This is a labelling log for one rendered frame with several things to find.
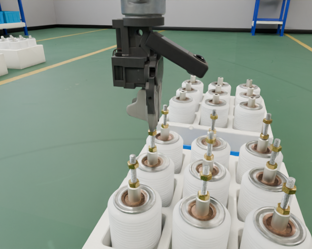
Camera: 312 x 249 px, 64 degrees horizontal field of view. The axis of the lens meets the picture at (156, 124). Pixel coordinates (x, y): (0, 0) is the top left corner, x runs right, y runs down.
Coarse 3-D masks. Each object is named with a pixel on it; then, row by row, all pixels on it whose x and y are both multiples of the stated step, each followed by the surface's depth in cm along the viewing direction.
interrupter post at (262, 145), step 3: (261, 138) 58; (258, 141) 59; (261, 141) 58; (264, 141) 58; (267, 141) 58; (258, 144) 59; (261, 144) 58; (264, 144) 58; (267, 144) 58; (258, 147) 59; (261, 147) 58; (264, 147) 58; (258, 150) 59; (261, 150) 59; (264, 150) 59
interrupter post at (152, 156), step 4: (148, 152) 53; (152, 152) 53; (156, 152) 53; (148, 156) 53; (152, 156) 53; (156, 156) 54; (148, 160) 54; (152, 160) 53; (156, 160) 54; (152, 164) 54
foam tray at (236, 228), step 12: (228, 168) 65; (180, 180) 60; (180, 192) 57; (228, 204) 53; (108, 216) 50; (168, 216) 50; (300, 216) 50; (96, 228) 47; (108, 228) 48; (168, 228) 47; (240, 228) 48; (96, 240) 45; (108, 240) 48; (168, 240) 45; (228, 240) 45; (240, 240) 49
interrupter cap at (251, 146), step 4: (248, 144) 61; (252, 144) 61; (256, 144) 61; (268, 144) 61; (248, 148) 60; (252, 148) 60; (256, 148) 60; (268, 148) 60; (248, 152) 58; (252, 152) 58; (256, 152) 58; (260, 152) 59; (264, 152) 59; (268, 152) 59; (256, 156) 57; (260, 156) 57; (264, 156) 56; (268, 156) 56
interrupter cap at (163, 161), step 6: (138, 156) 56; (144, 156) 56; (162, 156) 57; (138, 162) 54; (144, 162) 55; (162, 162) 54; (168, 162) 54; (144, 168) 52; (150, 168) 52; (156, 168) 52; (162, 168) 52
